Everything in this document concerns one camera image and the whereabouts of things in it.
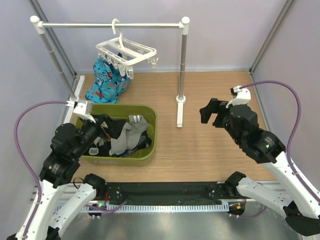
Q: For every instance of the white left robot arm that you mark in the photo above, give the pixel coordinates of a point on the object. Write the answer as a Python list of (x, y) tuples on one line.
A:
[(44, 221)]

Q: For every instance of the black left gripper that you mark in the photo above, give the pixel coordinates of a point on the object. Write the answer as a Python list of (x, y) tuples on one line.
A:
[(115, 126)]

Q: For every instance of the grey sock black stripes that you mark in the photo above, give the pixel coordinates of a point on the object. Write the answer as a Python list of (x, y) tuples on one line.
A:
[(138, 126)]

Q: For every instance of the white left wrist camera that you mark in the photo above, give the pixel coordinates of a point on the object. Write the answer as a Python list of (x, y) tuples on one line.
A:
[(82, 108)]

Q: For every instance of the white clip sock hanger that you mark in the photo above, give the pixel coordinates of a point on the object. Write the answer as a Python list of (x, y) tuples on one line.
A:
[(123, 54)]

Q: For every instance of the green plastic basket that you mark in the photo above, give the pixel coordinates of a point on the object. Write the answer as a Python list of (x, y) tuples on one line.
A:
[(122, 111)]

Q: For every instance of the black patterned sock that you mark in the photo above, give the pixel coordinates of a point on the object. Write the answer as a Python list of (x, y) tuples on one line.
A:
[(99, 150), (144, 142)]

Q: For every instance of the aluminium slotted rail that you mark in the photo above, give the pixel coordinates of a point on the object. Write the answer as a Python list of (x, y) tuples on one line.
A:
[(224, 207)]

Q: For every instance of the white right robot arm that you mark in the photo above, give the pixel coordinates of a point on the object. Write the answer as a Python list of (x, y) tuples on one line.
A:
[(300, 204)]

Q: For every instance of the white metal drying rack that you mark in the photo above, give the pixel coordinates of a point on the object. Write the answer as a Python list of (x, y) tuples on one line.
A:
[(115, 25)]

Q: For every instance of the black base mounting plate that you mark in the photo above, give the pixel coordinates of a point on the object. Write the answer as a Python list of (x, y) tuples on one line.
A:
[(168, 193)]

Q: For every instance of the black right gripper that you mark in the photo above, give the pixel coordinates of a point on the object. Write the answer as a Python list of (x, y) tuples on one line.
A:
[(214, 106)]

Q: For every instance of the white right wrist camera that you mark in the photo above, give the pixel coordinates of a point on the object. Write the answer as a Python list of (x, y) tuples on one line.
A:
[(240, 96)]

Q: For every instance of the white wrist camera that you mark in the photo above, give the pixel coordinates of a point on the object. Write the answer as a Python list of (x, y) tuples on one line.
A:
[(82, 108), (240, 96)]

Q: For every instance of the blue shark pattern sock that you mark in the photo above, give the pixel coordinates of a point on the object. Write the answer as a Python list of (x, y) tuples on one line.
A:
[(105, 88)]

